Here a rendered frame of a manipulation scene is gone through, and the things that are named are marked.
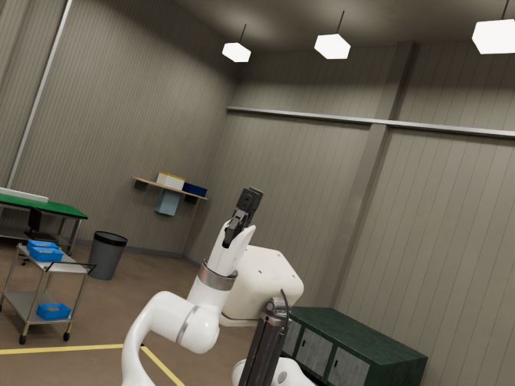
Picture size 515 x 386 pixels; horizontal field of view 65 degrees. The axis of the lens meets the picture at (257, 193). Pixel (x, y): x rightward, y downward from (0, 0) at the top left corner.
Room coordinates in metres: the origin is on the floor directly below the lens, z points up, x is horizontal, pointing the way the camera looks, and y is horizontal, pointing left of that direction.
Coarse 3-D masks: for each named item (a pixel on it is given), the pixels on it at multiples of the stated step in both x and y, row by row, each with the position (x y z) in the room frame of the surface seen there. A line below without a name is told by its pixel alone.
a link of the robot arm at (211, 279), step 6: (204, 270) 0.78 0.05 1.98; (198, 276) 0.79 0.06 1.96; (204, 276) 0.78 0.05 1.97; (210, 276) 0.77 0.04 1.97; (216, 276) 0.77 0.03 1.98; (222, 276) 0.77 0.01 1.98; (204, 282) 0.78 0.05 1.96; (210, 282) 0.77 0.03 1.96; (216, 282) 0.77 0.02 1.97; (222, 282) 0.78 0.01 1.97; (228, 282) 0.78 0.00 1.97; (234, 282) 0.80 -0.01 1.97; (216, 288) 0.78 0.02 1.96; (222, 288) 0.78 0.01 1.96; (228, 288) 0.79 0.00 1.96
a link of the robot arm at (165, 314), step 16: (160, 304) 0.72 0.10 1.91; (176, 304) 0.73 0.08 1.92; (192, 304) 0.75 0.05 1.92; (144, 320) 0.70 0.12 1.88; (160, 320) 0.72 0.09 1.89; (176, 320) 0.71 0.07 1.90; (128, 336) 0.68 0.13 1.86; (144, 336) 0.72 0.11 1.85; (176, 336) 0.71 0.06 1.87; (128, 352) 0.66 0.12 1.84; (128, 368) 0.64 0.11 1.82; (128, 384) 0.63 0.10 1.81; (144, 384) 0.62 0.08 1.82
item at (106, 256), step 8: (96, 232) 7.13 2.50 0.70; (104, 232) 7.32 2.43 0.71; (96, 240) 6.89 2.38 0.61; (104, 240) 6.83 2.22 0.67; (112, 240) 6.85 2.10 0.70; (120, 240) 7.38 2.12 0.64; (96, 248) 6.88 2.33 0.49; (104, 248) 6.85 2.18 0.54; (112, 248) 6.88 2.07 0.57; (120, 248) 7.00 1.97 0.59; (96, 256) 6.87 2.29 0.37; (104, 256) 6.87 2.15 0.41; (112, 256) 6.92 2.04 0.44; (120, 256) 7.11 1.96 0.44; (104, 264) 6.89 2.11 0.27; (112, 264) 6.97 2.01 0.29; (96, 272) 6.88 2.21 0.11; (104, 272) 6.92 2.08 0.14; (112, 272) 7.04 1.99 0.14
